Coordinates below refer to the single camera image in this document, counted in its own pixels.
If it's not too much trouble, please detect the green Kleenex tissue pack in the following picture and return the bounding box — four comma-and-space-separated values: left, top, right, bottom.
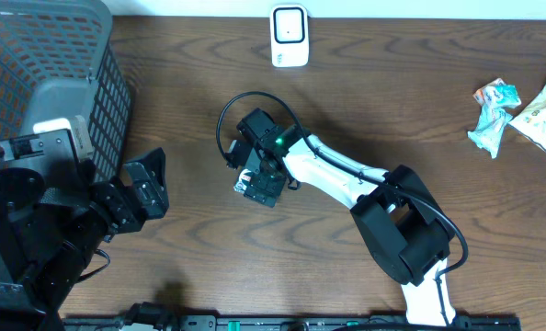
467, 105, 513, 159

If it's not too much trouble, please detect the small orange tissue pack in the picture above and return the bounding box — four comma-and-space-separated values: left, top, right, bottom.
472, 78, 506, 106

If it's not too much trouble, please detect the small teal tissue pack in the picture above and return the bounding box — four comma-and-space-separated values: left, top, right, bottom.
483, 85, 521, 108

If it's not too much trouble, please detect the dark green scrub pad pack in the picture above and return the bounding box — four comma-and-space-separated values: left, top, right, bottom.
233, 168, 254, 194

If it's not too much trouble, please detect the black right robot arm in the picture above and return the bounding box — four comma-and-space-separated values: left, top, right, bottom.
229, 108, 456, 326

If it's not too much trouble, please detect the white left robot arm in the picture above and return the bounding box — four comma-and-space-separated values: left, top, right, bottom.
0, 148, 169, 330

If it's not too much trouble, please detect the dark grey plastic mesh basket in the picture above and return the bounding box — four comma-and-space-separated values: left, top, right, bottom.
0, 0, 133, 181

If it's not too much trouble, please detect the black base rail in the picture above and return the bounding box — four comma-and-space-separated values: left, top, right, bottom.
61, 314, 522, 331

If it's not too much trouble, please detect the black cable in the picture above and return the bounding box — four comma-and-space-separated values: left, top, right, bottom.
215, 90, 470, 281

